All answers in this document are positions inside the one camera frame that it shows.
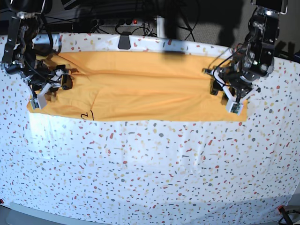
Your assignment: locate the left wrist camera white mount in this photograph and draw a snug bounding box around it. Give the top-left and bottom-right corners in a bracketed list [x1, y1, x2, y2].
[213, 69, 247, 115]

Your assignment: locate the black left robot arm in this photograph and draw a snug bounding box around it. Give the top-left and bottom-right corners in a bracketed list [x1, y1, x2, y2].
[204, 0, 288, 102]

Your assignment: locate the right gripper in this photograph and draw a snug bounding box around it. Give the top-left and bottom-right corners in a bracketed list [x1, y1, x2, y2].
[23, 60, 73, 93]

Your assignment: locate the black table clamp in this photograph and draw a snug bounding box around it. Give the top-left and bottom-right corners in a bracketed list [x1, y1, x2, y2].
[118, 31, 131, 50]

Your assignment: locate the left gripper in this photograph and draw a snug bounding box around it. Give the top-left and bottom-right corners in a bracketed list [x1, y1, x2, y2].
[202, 66, 261, 98]

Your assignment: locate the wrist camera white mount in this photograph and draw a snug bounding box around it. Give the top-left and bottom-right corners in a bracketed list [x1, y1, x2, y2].
[213, 69, 247, 115]
[28, 67, 68, 110]

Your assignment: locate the yellow orange T-shirt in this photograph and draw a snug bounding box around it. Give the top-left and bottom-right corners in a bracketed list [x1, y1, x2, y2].
[27, 52, 247, 121]

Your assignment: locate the red black clamp right corner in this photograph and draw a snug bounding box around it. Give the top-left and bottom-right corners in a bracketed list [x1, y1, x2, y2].
[278, 206, 293, 225]

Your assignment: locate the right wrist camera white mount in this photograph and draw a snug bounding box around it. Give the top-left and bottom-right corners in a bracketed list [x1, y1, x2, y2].
[28, 67, 68, 110]

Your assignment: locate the silver aluminium frame post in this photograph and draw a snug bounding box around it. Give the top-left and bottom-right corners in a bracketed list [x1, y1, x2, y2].
[156, 16, 166, 38]

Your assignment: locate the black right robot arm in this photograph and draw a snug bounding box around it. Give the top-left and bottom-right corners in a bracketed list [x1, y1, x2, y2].
[1, 0, 73, 92]

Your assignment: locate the white power strip red switch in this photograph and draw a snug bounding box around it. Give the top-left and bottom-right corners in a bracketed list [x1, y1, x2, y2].
[100, 18, 143, 27]

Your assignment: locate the terrazzo patterned white tablecloth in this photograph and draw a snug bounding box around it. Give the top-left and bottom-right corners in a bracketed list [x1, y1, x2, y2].
[0, 34, 300, 225]

